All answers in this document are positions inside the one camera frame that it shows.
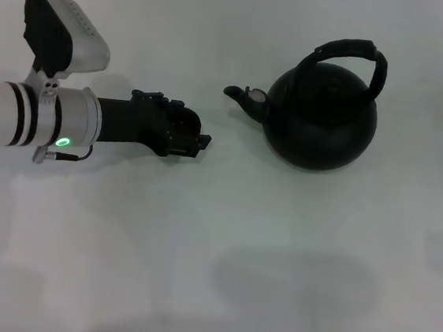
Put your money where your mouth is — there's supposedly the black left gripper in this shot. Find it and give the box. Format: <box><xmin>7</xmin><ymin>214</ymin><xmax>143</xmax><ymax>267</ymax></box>
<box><xmin>91</xmin><ymin>85</ymin><xmax>218</xmax><ymax>162</ymax></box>

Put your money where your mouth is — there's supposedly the small dark teacup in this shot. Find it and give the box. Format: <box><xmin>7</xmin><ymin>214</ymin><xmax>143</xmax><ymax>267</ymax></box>
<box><xmin>169</xmin><ymin>105</ymin><xmax>206</xmax><ymax>138</ymax></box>

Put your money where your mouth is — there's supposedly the black round teapot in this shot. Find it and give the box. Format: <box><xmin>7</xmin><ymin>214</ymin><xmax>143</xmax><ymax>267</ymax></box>
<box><xmin>216</xmin><ymin>25</ymin><xmax>392</xmax><ymax>177</ymax></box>

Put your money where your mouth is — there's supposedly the silver camera mount bracket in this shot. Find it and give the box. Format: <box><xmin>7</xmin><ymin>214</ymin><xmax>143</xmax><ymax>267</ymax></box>
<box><xmin>23</xmin><ymin>65</ymin><xmax>65</xmax><ymax>114</ymax></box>

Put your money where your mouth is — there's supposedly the silver plug with black cable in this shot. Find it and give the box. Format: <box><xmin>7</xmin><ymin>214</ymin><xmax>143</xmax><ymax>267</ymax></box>
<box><xmin>30</xmin><ymin>139</ymin><xmax>95</xmax><ymax>170</ymax></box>

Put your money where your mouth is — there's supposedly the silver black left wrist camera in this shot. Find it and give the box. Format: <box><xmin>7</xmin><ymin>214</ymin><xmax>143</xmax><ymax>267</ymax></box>
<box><xmin>17</xmin><ymin>0</ymin><xmax>117</xmax><ymax>86</ymax></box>

